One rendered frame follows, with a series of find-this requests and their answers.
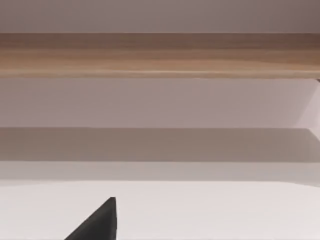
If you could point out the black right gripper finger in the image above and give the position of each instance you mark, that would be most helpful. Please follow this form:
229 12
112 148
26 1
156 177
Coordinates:
103 222

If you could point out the wooden shelf board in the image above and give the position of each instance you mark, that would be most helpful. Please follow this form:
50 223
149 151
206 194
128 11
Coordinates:
160 55

